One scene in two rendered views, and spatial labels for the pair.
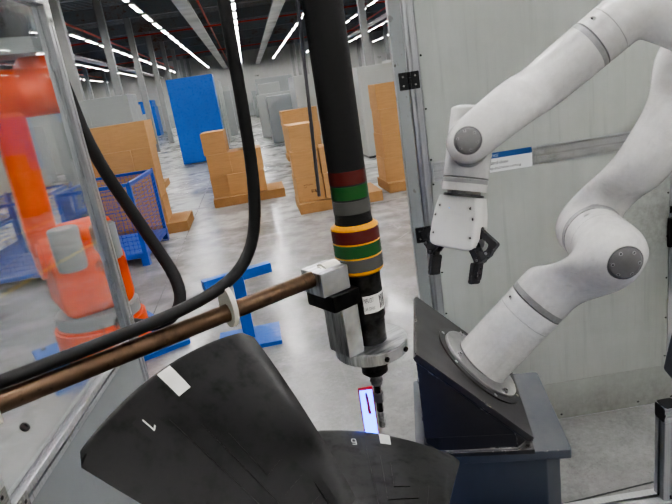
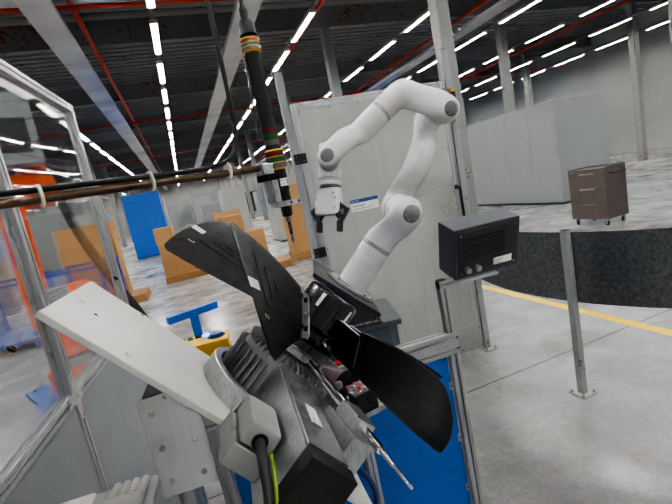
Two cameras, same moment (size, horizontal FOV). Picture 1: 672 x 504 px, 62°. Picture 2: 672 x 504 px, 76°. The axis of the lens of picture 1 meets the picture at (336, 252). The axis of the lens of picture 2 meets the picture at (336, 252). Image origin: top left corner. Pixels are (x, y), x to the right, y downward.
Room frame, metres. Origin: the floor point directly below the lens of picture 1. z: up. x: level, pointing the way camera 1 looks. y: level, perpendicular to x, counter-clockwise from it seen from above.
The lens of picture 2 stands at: (-0.50, 0.09, 1.46)
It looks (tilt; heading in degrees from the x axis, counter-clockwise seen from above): 9 degrees down; 348
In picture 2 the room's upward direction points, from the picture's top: 11 degrees counter-clockwise
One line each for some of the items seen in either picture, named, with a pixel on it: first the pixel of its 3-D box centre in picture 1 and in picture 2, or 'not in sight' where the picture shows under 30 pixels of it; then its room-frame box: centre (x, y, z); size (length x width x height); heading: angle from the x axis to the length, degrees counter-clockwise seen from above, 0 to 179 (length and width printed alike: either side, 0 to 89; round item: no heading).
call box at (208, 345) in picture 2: not in sight; (205, 354); (0.85, 0.28, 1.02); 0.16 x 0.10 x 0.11; 91
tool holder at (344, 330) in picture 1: (357, 306); (277, 185); (0.49, -0.01, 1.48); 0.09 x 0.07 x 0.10; 126
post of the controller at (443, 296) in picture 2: (667, 449); (445, 306); (0.86, -0.54, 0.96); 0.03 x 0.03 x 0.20; 1
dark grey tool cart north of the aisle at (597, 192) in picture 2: not in sight; (599, 194); (5.13, -5.43, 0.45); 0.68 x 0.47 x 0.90; 9
